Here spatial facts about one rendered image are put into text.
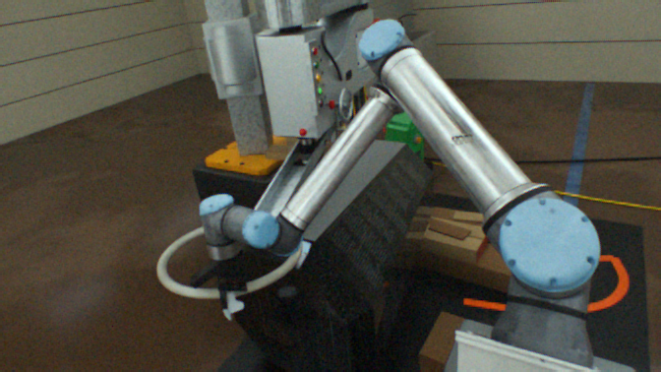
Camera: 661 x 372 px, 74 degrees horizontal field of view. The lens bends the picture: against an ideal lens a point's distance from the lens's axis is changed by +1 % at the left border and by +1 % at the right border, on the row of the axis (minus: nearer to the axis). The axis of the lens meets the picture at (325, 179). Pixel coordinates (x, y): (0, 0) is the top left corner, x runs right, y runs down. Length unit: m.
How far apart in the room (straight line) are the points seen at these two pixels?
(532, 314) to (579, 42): 5.74
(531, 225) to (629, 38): 5.81
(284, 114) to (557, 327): 1.28
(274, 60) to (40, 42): 6.33
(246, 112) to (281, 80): 0.83
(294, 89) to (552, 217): 1.21
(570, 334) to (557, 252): 0.23
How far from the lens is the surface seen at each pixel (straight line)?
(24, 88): 7.76
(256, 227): 1.09
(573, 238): 0.82
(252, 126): 2.61
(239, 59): 2.44
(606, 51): 6.59
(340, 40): 2.14
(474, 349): 0.96
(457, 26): 6.74
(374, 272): 1.81
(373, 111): 1.21
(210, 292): 1.36
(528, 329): 0.98
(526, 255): 0.81
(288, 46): 1.75
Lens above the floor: 1.78
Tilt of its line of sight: 27 degrees down
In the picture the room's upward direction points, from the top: 7 degrees counter-clockwise
